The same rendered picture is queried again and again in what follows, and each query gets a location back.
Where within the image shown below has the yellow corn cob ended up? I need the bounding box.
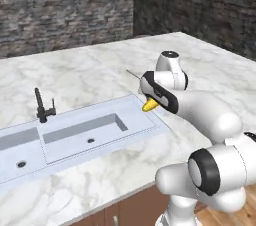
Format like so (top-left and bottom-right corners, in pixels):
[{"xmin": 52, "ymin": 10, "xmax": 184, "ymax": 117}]
[{"xmin": 141, "ymin": 97, "xmax": 159, "ymax": 113}]

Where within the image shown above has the pale double-basin sink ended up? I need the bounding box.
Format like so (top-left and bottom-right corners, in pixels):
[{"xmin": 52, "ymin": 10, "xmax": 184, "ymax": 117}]
[{"xmin": 0, "ymin": 93, "xmax": 173, "ymax": 185}]

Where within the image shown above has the black sink faucet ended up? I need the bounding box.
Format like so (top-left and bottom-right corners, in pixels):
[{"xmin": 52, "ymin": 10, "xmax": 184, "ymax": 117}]
[{"xmin": 33, "ymin": 86, "xmax": 57, "ymax": 124}]

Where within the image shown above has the brown cupboard door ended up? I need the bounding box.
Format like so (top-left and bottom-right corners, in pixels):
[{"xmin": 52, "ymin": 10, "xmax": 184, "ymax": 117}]
[
  {"xmin": 104, "ymin": 185, "xmax": 172, "ymax": 226},
  {"xmin": 68, "ymin": 210, "xmax": 107, "ymax": 226}
]

